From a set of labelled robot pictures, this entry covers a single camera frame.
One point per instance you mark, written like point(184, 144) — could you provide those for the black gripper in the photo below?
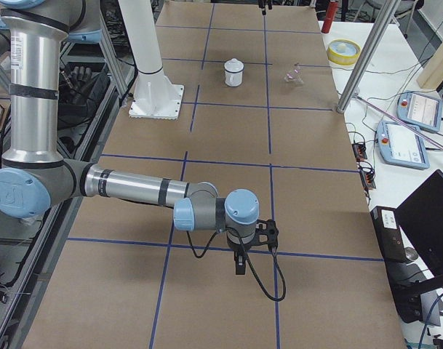
point(238, 250)

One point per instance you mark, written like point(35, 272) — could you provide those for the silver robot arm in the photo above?
point(34, 176)

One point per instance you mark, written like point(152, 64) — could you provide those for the clear glass funnel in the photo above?
point(293, 76)

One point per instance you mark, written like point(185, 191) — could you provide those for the black computer box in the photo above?
point(412, 292)

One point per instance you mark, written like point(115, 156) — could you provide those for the white enamel mug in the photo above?
point(233, 79)

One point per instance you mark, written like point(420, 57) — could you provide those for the near teach pendant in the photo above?
point(401, 147)

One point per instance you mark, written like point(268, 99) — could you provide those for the teach pendant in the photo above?
point(420, 110)
point(401, 147)

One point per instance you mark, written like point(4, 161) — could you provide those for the black monitor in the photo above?
point(420, 216)

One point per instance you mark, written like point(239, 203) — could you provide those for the metal grabber stick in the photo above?
point(400, 122)

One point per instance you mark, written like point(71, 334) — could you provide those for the yellow tape roll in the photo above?
point(343, 52)

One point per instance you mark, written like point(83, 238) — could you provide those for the far teach pendant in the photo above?
point(420, 110)

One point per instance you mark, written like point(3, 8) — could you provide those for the red cylinder bottle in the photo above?
point(329, 16)

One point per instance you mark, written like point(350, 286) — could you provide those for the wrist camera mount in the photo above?
point(266, 233)

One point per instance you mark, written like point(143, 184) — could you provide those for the white camera stand base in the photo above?
point(154, 96)

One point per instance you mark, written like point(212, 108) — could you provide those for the aluminium frame post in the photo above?
point(376, 34)

